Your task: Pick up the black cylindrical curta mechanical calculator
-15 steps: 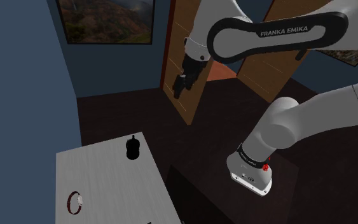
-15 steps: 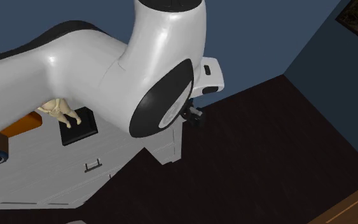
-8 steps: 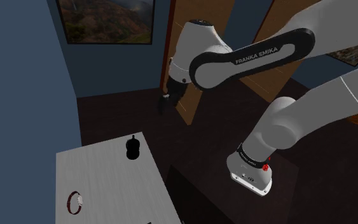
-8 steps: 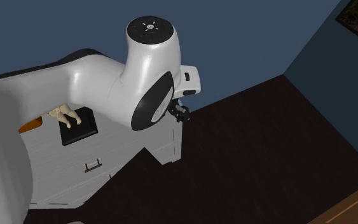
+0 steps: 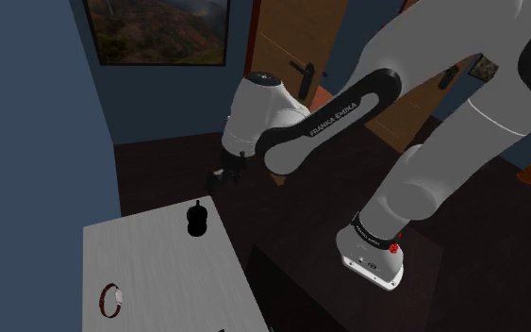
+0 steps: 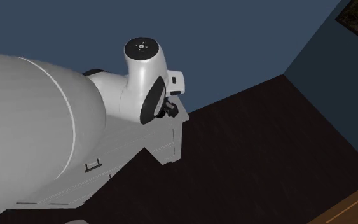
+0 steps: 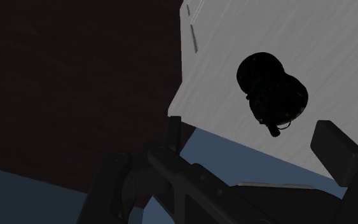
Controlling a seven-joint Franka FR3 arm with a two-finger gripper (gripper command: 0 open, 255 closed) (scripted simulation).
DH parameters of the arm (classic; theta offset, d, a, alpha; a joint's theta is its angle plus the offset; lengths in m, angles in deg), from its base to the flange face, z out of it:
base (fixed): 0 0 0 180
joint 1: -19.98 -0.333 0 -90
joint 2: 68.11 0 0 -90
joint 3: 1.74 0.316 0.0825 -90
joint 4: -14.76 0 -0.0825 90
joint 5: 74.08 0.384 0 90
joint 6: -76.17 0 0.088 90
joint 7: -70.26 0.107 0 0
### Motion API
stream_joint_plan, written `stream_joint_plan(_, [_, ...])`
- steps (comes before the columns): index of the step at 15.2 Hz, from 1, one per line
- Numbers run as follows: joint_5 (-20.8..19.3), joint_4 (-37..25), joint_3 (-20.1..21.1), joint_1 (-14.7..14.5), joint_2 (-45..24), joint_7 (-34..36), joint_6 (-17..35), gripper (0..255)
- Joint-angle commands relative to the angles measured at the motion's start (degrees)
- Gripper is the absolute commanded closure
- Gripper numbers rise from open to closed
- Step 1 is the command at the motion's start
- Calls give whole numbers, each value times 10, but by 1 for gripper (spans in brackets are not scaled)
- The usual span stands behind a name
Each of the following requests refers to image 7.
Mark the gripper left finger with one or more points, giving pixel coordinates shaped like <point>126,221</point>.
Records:
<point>178,173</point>

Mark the black pear-shaped object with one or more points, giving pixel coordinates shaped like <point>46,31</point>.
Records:
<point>271,90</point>

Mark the white cabinet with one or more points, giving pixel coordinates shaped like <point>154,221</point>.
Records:
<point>222,93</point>

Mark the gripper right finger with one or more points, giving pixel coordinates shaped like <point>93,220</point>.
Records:
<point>336,149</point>

